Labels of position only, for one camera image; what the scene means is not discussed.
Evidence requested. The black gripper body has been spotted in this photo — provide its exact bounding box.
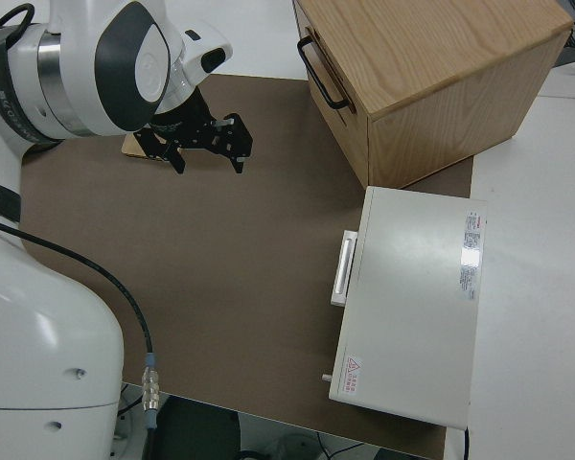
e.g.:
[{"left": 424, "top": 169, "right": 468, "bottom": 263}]
[{"left": 148, "top": 89, "right": 218, "bottom": 150}]

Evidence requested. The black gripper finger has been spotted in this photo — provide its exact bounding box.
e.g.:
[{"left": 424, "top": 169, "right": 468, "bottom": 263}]
[
  {"left": 132, "top": 127, "right": 188, "bottom": 176},
  {"left": 209, "top": 112, "right": 255, "bottom": 175}
]

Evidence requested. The wooden box with black handle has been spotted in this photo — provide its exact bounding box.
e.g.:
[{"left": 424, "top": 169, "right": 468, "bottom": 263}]
[{"left": 291, "top": 0, "right": 574, "bottom": 190}]

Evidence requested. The wooden mug tree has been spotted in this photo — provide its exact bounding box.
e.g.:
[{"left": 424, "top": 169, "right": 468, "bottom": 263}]
[{"left": 121, "top": 133, "right": 172, "bottom": 167}]

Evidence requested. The black cable with metal connector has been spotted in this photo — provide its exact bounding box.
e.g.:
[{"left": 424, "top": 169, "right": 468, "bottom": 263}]
[{"left": 0, "top": 214, "right": 163, "bottom": 460}]

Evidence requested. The black object under table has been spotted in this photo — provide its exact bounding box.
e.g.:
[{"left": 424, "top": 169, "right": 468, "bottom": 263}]
[{"left": 153, "top": 395, "right": 242, "bottom": 460}]

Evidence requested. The black arm wrist cable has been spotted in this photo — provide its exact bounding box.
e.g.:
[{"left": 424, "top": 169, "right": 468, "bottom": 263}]
[{"left": 0, "top": 3, "right": 35, "bottom": 42}]

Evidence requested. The white toaster oven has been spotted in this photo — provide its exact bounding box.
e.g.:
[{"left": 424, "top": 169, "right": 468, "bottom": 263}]
[{"left": 321, "top": 185, "right": 490, "bottom": 429}]

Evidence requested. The brown table mat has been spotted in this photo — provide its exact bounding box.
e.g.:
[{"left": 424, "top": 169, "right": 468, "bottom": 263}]
[{"left": 17, "top": 73, "right": 476, "bottom": 460}]

